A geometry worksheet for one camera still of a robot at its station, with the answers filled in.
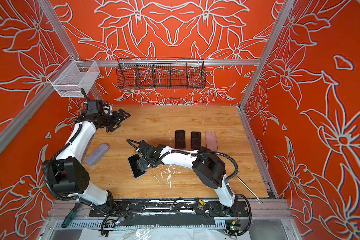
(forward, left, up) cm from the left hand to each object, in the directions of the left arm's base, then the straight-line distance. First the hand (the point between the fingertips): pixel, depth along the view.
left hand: (124, 118), depth 84 cm
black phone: (-24, -8, -21) cm, 33 cm away
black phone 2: (0, -32, -21) cm, 38 cm away
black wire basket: (+33, -18, +9) cm, 39 cm away
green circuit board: (-46, -61, -22) cm, 80 cm away
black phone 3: (0, -43, -20) cm, 48 cm away
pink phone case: (+2, -54, -23) cm, 58 cm away
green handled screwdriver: (-48, +19, -20) cm, 55 cm away
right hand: (-18, -12, -17) cm, 28 cm away
